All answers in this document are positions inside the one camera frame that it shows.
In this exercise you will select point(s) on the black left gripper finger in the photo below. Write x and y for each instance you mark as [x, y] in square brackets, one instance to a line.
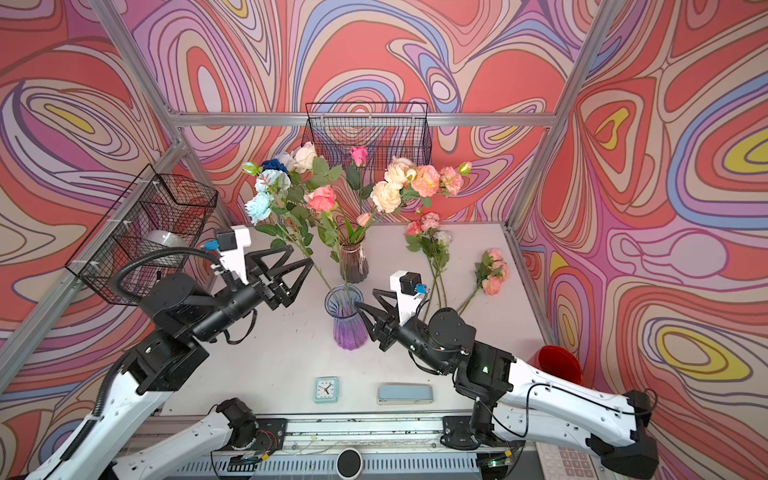
[260, 262]
[302, 267]

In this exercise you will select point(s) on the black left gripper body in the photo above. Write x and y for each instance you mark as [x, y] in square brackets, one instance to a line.
[270, 303]

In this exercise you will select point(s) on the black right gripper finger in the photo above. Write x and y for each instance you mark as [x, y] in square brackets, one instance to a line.
[387, 299]
[376, 321]

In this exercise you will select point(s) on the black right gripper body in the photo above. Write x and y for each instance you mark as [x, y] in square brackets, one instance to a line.
[390, 332]

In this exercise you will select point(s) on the purple glass vase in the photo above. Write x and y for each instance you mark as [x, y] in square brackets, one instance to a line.
[349, 329]

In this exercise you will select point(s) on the pink grey glass vase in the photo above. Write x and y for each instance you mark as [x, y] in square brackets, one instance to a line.
[354, 265]

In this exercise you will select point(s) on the light blue carnation stem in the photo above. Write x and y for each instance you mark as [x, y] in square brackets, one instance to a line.
[278, 208]

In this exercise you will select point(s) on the pink tulip bud stem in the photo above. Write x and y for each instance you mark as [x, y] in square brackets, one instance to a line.
[355, 232]

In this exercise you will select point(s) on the pink ranunculus spray stem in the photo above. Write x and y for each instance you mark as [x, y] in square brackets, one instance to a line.
[426, 236]

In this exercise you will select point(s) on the coral pink rose stem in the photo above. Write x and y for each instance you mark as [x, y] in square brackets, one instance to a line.
[321, 203]

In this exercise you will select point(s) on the cream carnation stem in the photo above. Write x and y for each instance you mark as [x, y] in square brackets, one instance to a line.
[386, 195]

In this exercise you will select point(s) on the blue rose stem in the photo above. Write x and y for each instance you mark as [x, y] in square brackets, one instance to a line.
[274, 164]

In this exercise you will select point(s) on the pink peony spray stem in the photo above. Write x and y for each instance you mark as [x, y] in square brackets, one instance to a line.
[491, 272]

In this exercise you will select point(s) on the pink carnation stem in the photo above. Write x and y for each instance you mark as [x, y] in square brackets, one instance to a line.
[423, 183]

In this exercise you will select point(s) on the magenta rose stem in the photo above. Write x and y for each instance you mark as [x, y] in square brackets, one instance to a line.
[356, 173]

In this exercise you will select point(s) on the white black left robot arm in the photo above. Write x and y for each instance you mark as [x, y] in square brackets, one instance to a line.
[186, 318]

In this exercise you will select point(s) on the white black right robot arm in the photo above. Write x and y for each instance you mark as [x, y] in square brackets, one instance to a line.
[514, 400]

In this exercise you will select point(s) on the small teal alarm clock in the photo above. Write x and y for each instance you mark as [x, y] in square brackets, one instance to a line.
[326, 390]

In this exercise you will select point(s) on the round black white sensor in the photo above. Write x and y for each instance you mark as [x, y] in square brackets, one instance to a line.
[349, 464]

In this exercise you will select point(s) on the red plastic cup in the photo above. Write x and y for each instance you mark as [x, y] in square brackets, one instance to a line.
[559, 362]

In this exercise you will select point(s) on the white calculator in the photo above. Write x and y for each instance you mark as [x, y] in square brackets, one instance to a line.
[563, 463]

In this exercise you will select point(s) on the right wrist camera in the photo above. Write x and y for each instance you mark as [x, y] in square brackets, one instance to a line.
[410, 292]

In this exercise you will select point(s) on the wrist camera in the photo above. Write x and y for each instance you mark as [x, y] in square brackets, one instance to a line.
[231, 243]
[410, 292]

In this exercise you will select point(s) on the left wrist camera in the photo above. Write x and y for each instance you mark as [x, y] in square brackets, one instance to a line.
[231, 243]

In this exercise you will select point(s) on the black wire basket left wall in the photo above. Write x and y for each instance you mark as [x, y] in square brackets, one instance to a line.
[154, 212]

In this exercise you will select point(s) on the black wire basket wall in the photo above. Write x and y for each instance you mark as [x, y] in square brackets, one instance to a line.
[154, 212]
[385, 129]

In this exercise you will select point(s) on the black wire basket back wall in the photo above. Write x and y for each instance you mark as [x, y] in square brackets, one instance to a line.
[385, 129]

